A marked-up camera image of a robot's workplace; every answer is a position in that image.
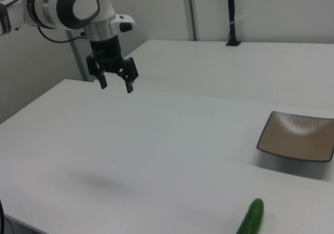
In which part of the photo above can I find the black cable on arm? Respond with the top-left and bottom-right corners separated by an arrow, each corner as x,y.
37,25 -> 87,43

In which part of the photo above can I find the green cucumber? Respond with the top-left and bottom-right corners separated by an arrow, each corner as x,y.
236,198 -> 265,234

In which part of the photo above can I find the black pole with base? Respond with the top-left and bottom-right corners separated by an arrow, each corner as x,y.
225,0 -> 242,47

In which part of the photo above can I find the square brown ceramic plate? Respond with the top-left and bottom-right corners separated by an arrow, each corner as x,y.
256,111 -> 334,163

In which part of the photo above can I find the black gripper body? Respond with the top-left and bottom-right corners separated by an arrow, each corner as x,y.
88,34 -> 126,74

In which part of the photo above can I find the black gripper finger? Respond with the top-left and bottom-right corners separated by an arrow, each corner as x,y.
117,56 -> 139,93
86,54 -> 108,90

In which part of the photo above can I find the grey metal wall post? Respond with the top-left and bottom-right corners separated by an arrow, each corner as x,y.
65,30 -> 90,83
181,0 -> 197,41

